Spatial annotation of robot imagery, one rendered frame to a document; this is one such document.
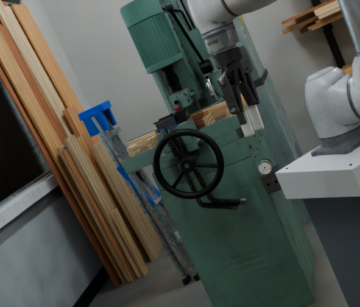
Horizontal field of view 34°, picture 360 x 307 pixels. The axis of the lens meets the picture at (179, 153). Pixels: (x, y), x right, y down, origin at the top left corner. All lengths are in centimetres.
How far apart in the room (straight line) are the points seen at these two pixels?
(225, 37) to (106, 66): 364
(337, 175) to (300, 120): 308
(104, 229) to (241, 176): 159
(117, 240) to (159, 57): 172
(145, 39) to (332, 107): 94
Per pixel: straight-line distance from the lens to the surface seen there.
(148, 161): 256
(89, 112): 338
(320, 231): 220
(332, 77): 201
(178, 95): 259
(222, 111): 261
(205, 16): 153
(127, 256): 398
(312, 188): 199
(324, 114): 202
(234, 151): 249
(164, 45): 257
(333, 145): 205
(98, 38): 514
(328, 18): 438
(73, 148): 388
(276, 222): 256
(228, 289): 271
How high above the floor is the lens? 120
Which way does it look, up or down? 8 degrees down
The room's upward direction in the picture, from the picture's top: 25 degrees counter-clockwise
